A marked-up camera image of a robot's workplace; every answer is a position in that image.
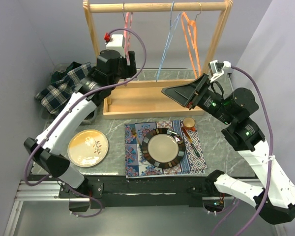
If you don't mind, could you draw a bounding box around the blue wire hanger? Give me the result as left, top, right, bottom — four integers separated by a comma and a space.
156, 1, 181, 81

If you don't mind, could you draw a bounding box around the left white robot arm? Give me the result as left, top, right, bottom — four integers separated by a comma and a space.
24, 49, 138, 198

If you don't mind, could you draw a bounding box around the cream floral plate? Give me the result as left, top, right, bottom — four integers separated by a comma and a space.
67, 129, 109, 168

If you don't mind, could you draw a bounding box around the small orange cup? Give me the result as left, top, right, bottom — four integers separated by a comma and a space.
182, 117, 196, 131

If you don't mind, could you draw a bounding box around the orange clothes hanger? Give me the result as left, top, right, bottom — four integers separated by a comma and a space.
180, 11, 202, 78

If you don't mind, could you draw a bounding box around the clear plastic bin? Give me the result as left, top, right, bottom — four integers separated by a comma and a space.
39, 107, 97, 125

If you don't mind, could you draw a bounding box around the patterned placemat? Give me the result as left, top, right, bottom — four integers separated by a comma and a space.
124, 119, 207, 178

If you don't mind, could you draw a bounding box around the green plaid skirt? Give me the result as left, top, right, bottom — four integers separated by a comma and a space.
50, 61, 82, 84

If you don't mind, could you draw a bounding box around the pink clothes hanger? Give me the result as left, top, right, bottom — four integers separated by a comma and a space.
122, 4, 133, 64

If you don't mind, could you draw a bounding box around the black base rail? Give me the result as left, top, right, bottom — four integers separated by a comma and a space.
58, 176, 226, 213

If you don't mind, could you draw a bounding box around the gold fork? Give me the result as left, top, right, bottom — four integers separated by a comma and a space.
131, 128, 141, 146

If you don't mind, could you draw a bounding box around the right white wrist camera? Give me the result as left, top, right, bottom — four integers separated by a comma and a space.
208, 60, 232, 84

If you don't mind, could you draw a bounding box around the dark rimmed beige plate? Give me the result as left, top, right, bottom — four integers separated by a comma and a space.
141, 127, 186, 169

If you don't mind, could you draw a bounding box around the dark handled knife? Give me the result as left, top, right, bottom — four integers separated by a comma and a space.
182, 127, 200, 157

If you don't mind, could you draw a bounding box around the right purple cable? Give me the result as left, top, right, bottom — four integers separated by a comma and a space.
204, 66, 274, 236

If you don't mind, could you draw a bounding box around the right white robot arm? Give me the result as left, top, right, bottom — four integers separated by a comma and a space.
162, 72, 295, 225

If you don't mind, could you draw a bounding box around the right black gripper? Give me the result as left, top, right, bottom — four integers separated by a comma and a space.
162, 72, 235, 125

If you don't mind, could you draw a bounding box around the navy beige plaid skirt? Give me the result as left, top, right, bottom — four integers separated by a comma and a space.
35, 62, 92, 115

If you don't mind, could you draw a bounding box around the wooden clothes rack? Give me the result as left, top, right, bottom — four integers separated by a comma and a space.
83, 0, 233, 119

